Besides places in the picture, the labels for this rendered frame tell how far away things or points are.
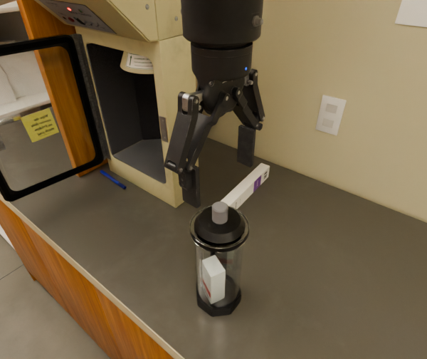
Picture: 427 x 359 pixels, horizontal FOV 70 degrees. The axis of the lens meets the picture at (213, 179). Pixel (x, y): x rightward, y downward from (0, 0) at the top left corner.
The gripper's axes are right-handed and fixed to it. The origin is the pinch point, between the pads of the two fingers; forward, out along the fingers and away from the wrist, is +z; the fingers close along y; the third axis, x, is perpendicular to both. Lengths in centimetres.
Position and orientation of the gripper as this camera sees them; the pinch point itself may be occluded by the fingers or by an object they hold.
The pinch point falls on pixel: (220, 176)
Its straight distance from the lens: 48.9
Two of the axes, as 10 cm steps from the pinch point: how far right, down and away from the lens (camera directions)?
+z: 0.1, 8.0, 6.0
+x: 7.6, 3.8, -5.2
